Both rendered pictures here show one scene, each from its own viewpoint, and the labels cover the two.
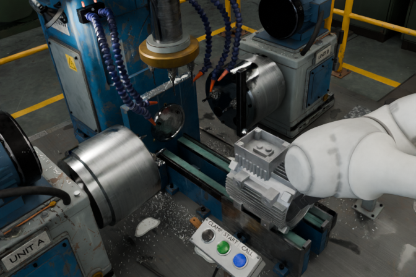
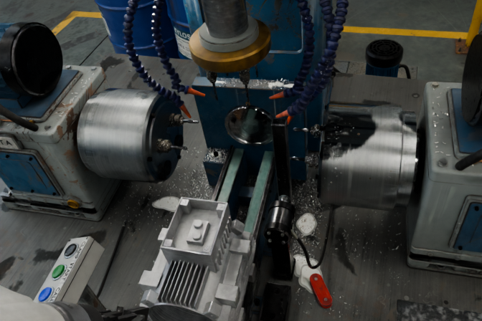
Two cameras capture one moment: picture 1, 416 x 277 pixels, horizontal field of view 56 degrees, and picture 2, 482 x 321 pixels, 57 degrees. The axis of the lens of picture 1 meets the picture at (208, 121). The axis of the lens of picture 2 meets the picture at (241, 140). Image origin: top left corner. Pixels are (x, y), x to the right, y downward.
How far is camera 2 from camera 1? 0.96 m
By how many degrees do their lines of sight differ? 48
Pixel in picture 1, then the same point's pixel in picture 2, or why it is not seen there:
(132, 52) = not seen: hidden behind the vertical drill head
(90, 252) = (66, 180)
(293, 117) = (419, 242)
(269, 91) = (361, 179)
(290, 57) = (435, 157)
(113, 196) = (90, 152)
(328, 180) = not seen: outside the picture
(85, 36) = not seen: outside the picture
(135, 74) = not seen: hidden behind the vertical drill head
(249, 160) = (175, 227)
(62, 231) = (34, 148)
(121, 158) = (114, 125)
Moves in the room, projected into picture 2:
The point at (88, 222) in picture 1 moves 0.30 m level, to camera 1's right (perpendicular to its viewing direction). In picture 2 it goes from (59, 157) to (97, 236)
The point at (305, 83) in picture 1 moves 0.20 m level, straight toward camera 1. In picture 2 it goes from (460, 213) to (372, 243)
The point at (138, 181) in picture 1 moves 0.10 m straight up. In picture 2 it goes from (118, 157) to (105, 127)
